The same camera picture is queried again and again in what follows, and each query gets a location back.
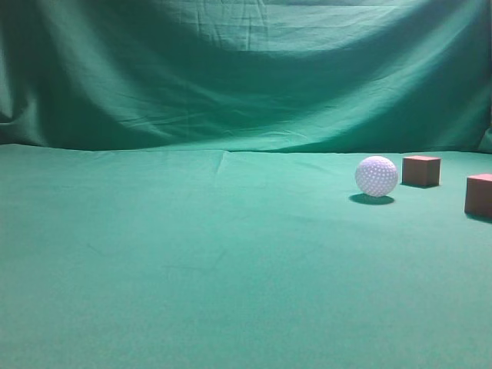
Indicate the white dimpled ball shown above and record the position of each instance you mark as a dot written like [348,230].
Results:
[376,176]

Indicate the red cube block at edge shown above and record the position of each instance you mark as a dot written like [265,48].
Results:
[478,195]

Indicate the green cloth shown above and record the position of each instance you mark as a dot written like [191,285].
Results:
[178,191]

